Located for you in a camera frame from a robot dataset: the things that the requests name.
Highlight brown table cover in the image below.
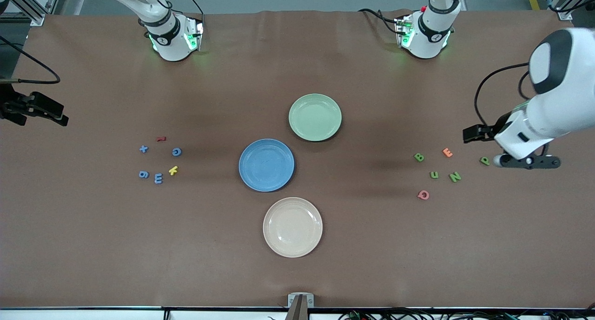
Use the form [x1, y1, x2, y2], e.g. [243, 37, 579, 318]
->
[0, 9, 595, 309]

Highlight green plate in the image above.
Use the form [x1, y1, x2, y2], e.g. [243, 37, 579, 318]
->
[289, 93, 342, 142]

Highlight beige plate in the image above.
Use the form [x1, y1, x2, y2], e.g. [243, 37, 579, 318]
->
[263, 197, 323, 258]

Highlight blue plate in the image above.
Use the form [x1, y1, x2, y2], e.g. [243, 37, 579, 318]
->
[239, 139, 295, 192]

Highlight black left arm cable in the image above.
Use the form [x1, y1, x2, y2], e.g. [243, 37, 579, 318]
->
[474, 62, 533, 130]

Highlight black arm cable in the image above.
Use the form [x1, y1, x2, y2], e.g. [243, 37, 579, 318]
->
[474, 62, 533, 130]
[0, 35, 61, 85]

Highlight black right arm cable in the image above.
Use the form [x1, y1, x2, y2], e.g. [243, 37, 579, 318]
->
[0, 35, 61, 85]

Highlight black left base cables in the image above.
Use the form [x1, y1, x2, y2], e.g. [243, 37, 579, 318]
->
[358, 7, 401, 34]

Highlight black right base cable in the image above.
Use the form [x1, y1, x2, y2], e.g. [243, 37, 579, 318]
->
[180, 0, 205, 18]

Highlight black cable bundle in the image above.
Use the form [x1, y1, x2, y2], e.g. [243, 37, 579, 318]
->
[338, 306, 595, 320]

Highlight grey metal mount bracket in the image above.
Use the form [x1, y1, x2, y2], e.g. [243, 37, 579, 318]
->
[284, 292, 315, 320]

